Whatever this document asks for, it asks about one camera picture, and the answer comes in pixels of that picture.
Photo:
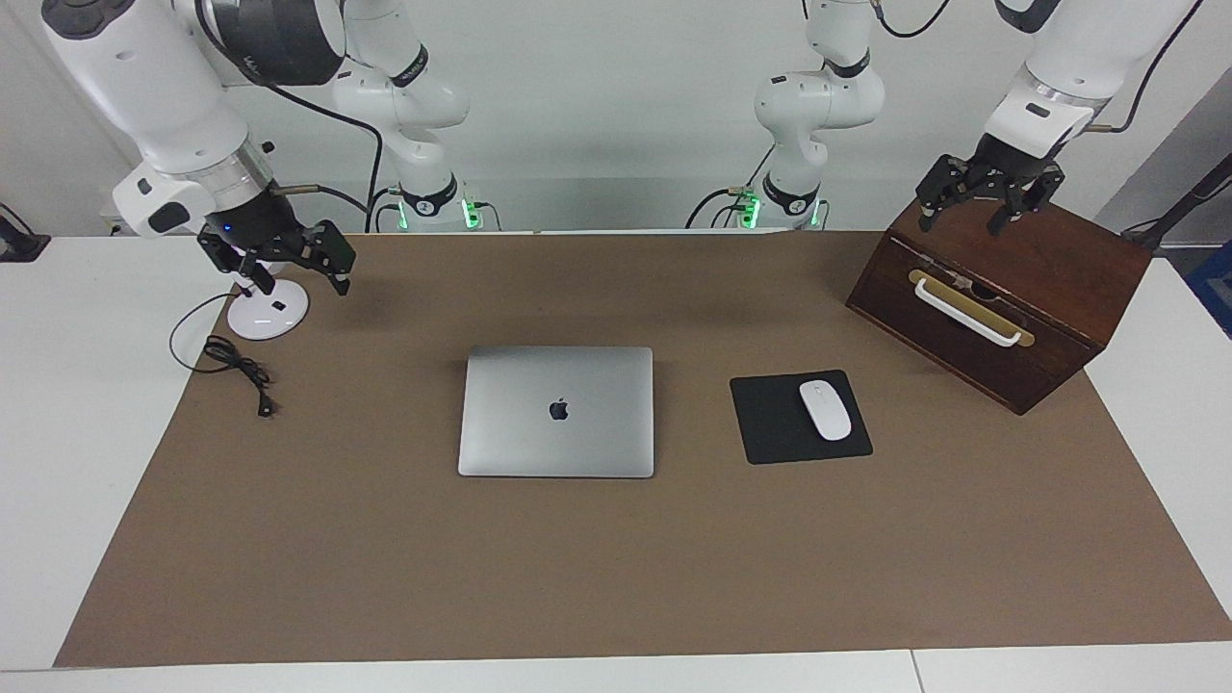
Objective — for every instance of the white computer mouse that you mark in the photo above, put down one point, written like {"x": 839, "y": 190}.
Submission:
{"x": 825, "y": 410}

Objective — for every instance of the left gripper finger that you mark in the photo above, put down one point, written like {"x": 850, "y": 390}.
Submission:
{"x": 1032, "y": 192}
{"x": 945, "y": 183}

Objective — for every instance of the black stand pole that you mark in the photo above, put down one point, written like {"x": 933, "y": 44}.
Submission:
{"x": 1189, "y": 200}

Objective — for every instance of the blue crate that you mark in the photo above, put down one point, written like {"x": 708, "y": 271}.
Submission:
{"x": 1215, "y": 289}

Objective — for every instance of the white desk lamp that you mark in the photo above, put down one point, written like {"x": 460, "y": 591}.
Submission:
{"x": 269, "y": 316}

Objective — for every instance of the black mouse pad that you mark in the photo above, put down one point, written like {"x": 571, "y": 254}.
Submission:
{"x": 770, "y": 423}

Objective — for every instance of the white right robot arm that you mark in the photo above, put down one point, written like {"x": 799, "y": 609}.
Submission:
{"x": 144, "y": 87}

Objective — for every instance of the white wall power strip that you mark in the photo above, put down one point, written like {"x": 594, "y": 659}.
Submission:
{"x": 112, "y": 221}

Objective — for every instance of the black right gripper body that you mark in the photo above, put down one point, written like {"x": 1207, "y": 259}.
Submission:
{"x": 252, "y": 226}

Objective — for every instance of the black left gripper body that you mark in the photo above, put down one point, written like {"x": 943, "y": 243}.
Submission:
{"x": 1006, "y": 166}

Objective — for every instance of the black clamp mount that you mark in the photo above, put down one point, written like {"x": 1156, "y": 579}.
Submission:
{"x": 19, "y": 245}

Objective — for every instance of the brown table mat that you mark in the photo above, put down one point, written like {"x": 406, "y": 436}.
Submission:
{"x": 385, "y": 577}

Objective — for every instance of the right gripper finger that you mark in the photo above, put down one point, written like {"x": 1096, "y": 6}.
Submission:
{"x": 236, "y": 262}
{"x": 332, "y": 252}

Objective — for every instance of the dark wooden box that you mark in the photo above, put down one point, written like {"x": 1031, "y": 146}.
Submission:
{"x": 1039, "y": 279}

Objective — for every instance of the silver laptop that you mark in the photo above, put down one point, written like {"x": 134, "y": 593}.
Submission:
{"x": 539, "y": 438}

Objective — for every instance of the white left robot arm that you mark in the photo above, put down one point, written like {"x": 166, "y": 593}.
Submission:
{"x": 818, "y": 96}

